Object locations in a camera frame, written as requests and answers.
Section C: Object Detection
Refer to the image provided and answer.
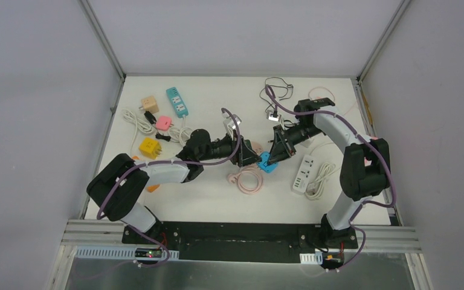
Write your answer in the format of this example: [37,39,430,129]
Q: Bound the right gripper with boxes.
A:
[267,122,323,166]

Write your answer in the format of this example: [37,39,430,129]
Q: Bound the round pink socket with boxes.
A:
[251,141,263,155]

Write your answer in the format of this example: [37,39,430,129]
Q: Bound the blue cube socket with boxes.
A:
[257,151,278,173]

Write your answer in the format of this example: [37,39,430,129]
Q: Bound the pink cube socket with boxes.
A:
[155,115,172,132]

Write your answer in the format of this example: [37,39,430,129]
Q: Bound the teal power strip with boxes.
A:
[166,87,189,118]

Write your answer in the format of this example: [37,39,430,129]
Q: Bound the yellow cube socket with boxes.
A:
[138,137,162,160]

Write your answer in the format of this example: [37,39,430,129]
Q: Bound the orange power strip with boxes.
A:
[146,184,160,193]

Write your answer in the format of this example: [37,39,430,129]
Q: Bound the beige dragon cube adapter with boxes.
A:
[139,95,160,114]

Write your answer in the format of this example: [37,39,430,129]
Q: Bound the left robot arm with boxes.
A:
[86,129,261,245]

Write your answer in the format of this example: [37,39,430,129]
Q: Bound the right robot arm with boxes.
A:
[267,98,394,248]

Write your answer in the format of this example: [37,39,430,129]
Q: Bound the white power strip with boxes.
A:
[291,154,318,195]

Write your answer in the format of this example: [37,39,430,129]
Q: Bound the pink coiled cable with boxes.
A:
[227,166,265,195]

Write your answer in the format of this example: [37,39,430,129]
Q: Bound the thin black cable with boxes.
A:
[259,77,295,117]

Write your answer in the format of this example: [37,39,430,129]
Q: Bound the white bundled cable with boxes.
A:
[167,116,195,147]

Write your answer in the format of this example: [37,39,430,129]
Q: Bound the thin pink cable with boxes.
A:
[308,86,359,117]

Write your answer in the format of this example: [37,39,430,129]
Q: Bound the black cable of small charger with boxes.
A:
[152,120,173,143]

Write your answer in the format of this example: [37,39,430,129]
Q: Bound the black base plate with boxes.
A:
[121,221,359,264]

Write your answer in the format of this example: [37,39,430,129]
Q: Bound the white cable of orange strip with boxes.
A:
[120,108,156,159]

